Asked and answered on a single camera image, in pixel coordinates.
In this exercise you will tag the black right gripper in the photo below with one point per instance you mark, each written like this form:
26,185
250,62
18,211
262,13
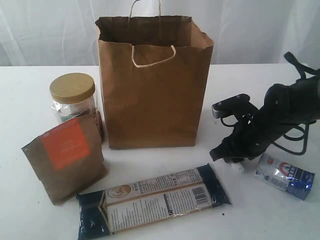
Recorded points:
238,112

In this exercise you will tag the white marshmallow piece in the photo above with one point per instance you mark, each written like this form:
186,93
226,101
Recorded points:
238,167

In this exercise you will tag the brown pouch orange label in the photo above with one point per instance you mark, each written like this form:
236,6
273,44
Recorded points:
68,158

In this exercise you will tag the clear jar gold lid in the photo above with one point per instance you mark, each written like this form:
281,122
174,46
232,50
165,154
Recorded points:
73,95

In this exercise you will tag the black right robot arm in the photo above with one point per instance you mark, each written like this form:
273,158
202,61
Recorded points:
285,107

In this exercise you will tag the brown paper bag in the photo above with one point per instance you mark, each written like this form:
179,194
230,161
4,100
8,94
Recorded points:
153,77

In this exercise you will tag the small blue white packet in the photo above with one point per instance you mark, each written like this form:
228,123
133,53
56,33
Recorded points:
284,176

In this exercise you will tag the long dark noodle package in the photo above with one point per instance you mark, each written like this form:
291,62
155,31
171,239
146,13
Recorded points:
117,209

